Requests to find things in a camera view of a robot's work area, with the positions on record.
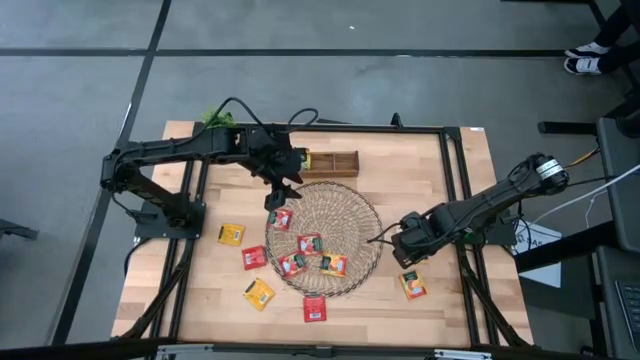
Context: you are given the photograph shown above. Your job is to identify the round woven placemat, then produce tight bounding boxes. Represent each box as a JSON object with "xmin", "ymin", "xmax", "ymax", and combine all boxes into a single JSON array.
[{"xmin": 263, "ymin": 180, "xmax": 385, "ymax": 298}]

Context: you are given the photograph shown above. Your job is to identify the red tea packet with barcode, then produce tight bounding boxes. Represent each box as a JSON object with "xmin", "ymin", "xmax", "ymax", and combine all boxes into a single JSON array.
[{"xmin": 302, "ymin": 294, "xmax": 328, "ymax": 324}]

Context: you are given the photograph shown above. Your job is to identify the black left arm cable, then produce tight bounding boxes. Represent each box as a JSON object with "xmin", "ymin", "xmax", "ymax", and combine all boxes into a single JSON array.
[{"xmin": 203, "ymin": 96, "xmax": 321, "ymax": 134}]

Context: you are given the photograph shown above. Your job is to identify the wooden organizer box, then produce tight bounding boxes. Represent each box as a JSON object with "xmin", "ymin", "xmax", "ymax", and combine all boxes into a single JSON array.
[{"xmin": 301, "ymin": 149, "xmax": 361, "ymax": 180}]

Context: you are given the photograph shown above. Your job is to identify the silver aluminium bracket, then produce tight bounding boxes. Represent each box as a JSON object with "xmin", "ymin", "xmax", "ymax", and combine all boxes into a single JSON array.
[
  {"xmin": 432, "ymin": 348, "xmax": 494, "ymax": 360},
  {"xmin": 155, "ymin": 348, "xmax": 202, "ymax": 360}
]

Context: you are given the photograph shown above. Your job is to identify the yellow cable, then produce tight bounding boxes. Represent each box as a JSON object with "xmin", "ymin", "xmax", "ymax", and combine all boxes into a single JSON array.
[{"xmin": 564, "ymin": 147, "xmax": 601, "ymax": 170}]

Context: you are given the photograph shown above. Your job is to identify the black aluminium table frame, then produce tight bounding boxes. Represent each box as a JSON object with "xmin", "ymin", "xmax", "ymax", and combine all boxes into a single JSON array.
[{"xmin": 112, "ymin": 122, "xmax": 534, "ymax": 360}]

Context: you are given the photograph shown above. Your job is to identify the black stand foot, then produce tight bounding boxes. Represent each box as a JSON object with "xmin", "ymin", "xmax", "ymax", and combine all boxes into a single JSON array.
[{"xmin": 0, "ymin": 218, "xmax": 40, "ymax": 242}]

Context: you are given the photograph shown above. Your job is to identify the black keyboard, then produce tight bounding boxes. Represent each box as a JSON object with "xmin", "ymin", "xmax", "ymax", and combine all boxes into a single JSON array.
[{"xmin": 614, "ymin": 278, "xmax": 640, "ymax": 347}]

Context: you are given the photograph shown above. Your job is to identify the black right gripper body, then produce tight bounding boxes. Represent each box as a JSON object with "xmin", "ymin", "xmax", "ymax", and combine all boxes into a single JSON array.
[{"xmin": 399, "ymin": 209, "xmax": 454, "ymax": 256}]

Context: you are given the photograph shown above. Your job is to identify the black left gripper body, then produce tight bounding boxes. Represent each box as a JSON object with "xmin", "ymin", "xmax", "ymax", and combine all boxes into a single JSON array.
[{"xmin": 243, "ymin": 124, "xmax": 307, "ymax": 187}]

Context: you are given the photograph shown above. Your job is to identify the white cable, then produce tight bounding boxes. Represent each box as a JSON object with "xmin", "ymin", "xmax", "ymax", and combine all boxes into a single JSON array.
[{"xmin": 529, "ymin": 163, "xmax": 640, "ymax": 227}]

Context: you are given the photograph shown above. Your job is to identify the dark grey desk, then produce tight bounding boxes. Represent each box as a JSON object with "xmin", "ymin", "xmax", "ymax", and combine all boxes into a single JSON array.
[
  {"xmin": 514, "ymin": 222, "xmax": 640, "ymax": 360},
  {"xmin": 537, "ymin": 115, "xmax": 640, "ymax": 254}
]

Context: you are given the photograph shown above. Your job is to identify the person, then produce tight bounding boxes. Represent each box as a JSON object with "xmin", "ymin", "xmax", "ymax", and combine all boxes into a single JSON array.
[{"xmin": 563, "ymin": 0, "xmax": 640, "ymax": 77}]

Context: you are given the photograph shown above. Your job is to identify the white box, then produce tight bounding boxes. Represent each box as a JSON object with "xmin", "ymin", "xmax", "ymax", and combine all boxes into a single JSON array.
[{"xmin": 513, "ymin": 218, "xmax": 565, "ymax": 290}]

